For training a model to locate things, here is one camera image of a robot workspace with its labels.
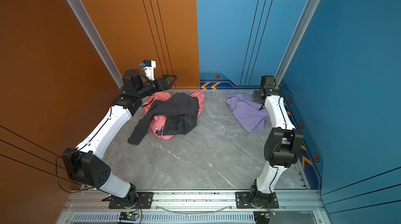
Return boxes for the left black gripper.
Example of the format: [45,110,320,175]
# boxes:
[136,75,176,102]

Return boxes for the purple cloth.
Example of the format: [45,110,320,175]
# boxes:
[226,93,269,134]

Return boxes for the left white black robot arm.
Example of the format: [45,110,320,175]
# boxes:
[59,67,177,208]

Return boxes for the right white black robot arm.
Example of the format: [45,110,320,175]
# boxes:
[250,76,303,208]

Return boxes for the dark grey denim garment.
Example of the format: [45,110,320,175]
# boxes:
[127,93,199,145]

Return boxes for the pink patterned jacket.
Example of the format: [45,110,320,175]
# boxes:
[143,90,206,140]

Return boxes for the right small circuit board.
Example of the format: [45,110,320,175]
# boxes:
[253,211,277,224]

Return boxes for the left green circuit board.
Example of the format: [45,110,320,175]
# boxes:
[118,211,141,224]

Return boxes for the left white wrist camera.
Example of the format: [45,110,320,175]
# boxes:
[140,60,156,81]

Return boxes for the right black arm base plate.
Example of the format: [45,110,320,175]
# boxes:
[235,191,279,209]

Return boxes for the left aluminium corner post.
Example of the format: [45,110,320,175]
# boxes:
[66,0,123,88]

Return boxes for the aluminium corner post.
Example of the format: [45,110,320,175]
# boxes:
[66,0,123,88]
[275,0,321,86]

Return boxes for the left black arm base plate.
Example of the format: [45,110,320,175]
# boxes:
[102,192,154,209]

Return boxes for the aluminium front rail frame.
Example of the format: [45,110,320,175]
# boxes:
[57,190,331,224]

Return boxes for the right aluminium corner post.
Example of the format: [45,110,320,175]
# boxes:
[275,0,321,86]

